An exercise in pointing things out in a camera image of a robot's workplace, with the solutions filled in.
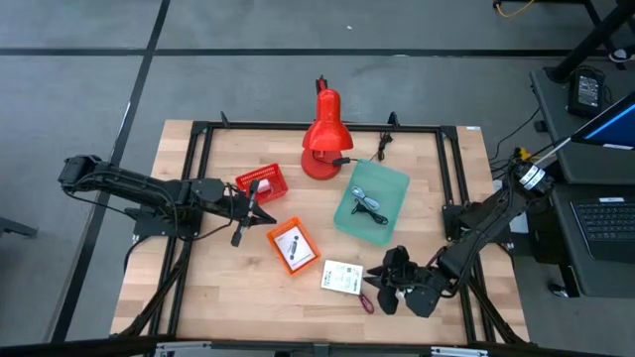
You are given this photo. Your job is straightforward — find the black stand foot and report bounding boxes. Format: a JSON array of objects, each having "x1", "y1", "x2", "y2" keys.
[{"x1": 0, "y1": 216, "x2": 39, "y2": 239}]

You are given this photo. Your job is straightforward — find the black diagonal desk leg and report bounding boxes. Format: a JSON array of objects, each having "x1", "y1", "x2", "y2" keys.
[{"x1": 545, "y1": 0, "x2": 635, "y2": 83}]

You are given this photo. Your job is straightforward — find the black cable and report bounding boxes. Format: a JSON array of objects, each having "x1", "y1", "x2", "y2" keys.
[{"x1": 350, "y1": 198, "x2": 390, "y2": 226}]

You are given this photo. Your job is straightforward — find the silver aluminium bar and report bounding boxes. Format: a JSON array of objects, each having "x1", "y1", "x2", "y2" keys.
[
  {"x1": 155, "y1": 340, "x2": 213, "y2": 357},
  {"x1": 430, "y1": 346, "x2": 490, "y2": 357}
]

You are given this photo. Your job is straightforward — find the orange plastic basket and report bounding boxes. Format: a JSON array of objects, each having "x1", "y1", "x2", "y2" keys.
[{"x1": 265, "y1": 215, "x2": 323, "y2": 277}]

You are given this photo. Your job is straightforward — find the monitor with blue screen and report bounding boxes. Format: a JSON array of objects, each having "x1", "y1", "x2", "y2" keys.
[{"x1": 570, "y1": 91, "x2": 635, "y2": 151}]

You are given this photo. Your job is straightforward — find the light blue braided USB cable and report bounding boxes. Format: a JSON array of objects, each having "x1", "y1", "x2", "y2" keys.
[{"x1": 350, "y1": 185, "x2": 382, "y2": 211}]

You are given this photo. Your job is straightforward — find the person's foot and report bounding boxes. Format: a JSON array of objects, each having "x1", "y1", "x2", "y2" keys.
[{"x1": 608, "y1": 46, "x2": 635, "y2": 64}]

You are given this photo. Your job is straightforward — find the white box with black print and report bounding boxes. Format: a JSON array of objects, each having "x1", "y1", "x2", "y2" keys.
[{"x1": 274, "y1": 225, "x2": 318, "y2": 271}]

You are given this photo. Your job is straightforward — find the black laptop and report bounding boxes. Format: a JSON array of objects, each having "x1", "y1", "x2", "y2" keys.
[{"x1": 570, "y1": 195, "x2": 635, "y2": 264}]

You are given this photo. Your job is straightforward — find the black power adapter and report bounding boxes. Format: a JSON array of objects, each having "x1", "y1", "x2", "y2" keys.
[{"x1": 568, "y1": 67, "x2": 604, "y2": 119}]

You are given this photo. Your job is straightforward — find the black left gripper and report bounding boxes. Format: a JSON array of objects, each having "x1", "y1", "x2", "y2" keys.
[{"x1": 217, "y1": 178, "x2": 278, "y2": 248}]

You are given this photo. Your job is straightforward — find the yellow hanging cable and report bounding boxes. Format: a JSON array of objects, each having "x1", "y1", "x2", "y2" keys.
[{"x1": 493, "y1": 0, "x2": 538, "y2": 19}]

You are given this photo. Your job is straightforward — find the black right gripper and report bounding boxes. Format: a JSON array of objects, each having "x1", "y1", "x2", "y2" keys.
[{"x1": 363, "y1": 245, "x2": 450, "y2": 318}]

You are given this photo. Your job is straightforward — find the green white Acer box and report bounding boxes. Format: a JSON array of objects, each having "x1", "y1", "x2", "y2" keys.
[{"x1": 320, "y1": 259, "x2": 365, "y2": 297}]

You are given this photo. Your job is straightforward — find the dark side desk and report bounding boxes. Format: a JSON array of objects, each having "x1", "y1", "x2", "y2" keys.
[{"x1": 529, "y1": 66, "x2": 635, "y2": 298}]

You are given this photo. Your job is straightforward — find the teal translucent plastic bin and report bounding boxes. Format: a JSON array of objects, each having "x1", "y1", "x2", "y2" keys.
[{"x1": 332, "y1": 158, "x2": 412, "y2": 247}]

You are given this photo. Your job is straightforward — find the red plastic basket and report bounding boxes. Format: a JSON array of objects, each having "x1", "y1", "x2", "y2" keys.
[{"x1": 234, "y1": 163, "x2": 290, "y2": 207}]

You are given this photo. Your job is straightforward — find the black lamp power cord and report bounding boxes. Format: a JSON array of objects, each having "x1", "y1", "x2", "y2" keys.
[{"x1": 312, "y1": 129, "x2": 395, "y2": 168}]

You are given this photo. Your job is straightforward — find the red desk lamp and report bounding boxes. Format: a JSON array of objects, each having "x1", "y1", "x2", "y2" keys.
[{"x1": 301, "y1": 76, "x2": 355, "y2": 181}]

